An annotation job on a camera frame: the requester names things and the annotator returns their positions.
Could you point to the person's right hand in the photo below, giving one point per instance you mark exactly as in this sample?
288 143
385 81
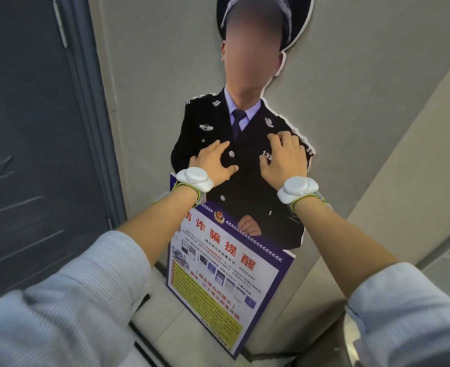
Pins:
288 162

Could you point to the person's left hand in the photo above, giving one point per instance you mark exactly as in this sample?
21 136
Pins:
209 162

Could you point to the person's right little finger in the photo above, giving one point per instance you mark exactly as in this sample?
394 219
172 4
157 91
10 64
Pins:
305 153

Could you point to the person's right thumb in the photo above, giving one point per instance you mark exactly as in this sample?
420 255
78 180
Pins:
265 166

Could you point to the person's left thumb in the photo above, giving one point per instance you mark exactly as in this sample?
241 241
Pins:
228 173

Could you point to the person's left little finger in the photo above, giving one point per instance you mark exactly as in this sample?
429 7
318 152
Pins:
193 162

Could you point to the person's right middle finger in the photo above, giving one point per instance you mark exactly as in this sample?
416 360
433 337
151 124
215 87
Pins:
287 139

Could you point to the person's left middle finger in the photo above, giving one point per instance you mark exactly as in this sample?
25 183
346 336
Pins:
214 145

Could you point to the uniformed officer cardboard cutout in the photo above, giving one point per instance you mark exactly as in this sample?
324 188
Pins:
244 194

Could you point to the person's right forearm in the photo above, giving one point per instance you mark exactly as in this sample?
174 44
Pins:
343 248

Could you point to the person's left forearm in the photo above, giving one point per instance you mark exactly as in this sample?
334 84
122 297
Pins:
160 221

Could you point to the dark grey metal door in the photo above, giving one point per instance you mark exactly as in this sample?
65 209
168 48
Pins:
30 149

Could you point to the silver door hinge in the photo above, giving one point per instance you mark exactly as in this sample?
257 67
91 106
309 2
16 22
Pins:
59 22

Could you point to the person's left shirt sleeve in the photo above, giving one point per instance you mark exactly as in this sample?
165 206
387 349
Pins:
60 305

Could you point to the person's shirt sleeve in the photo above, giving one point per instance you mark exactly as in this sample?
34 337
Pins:
412 321
60 305

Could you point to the person's right shirt sleeve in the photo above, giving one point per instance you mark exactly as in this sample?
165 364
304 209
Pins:
412 321

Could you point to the dark grey door frame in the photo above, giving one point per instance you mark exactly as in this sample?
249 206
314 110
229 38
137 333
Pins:
91 122

